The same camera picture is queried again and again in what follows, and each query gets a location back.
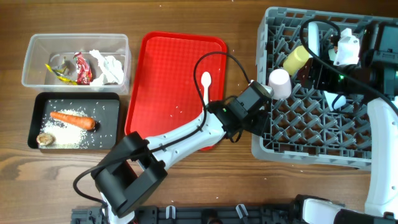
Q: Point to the brown food scrap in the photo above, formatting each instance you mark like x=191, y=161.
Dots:
x=45, y=139

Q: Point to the red plastic tray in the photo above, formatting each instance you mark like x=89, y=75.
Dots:
x=168, y=80

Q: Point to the red snack wrapper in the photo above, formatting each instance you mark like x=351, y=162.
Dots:
x=83, y=69

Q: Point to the white tissue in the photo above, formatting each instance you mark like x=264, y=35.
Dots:
x=111, y=70

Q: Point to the yellow snack wrapper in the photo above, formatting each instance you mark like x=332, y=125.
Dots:
x=62, y=72

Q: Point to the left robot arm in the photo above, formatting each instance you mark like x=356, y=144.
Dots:
x=129, y=174

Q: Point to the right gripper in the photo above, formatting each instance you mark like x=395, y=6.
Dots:
x=311, y=66

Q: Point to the orange carrot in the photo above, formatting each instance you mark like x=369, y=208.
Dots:
x=86, y=123

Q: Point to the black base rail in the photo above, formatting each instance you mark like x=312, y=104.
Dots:
x=171, y=214

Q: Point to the yellow plastic cup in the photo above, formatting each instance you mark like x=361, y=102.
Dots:
x=296, y=60

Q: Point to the black plastic bin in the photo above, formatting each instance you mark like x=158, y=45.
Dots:
x=102, y=107

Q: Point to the pink plastic cup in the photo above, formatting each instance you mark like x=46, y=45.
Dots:
x=279, y=80

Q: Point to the clear plastic bin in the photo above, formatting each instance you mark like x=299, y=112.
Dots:
x=57, y=51

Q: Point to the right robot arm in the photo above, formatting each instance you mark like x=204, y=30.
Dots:
x=368, y=67

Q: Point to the spilled white rice pile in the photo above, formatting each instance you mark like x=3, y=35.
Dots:
x=67, y=136

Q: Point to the light blue rice bowl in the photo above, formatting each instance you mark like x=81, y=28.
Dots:
x=334, y=101

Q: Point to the white plastic spoon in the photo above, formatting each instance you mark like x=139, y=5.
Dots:
x=206, y=82

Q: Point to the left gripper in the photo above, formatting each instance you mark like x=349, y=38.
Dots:
x=265, y=125

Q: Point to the grey dishwasher rack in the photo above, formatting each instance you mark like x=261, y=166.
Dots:
x=302, y=129

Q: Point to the light blue plate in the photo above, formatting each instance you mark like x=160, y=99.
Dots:
x=313, y=38

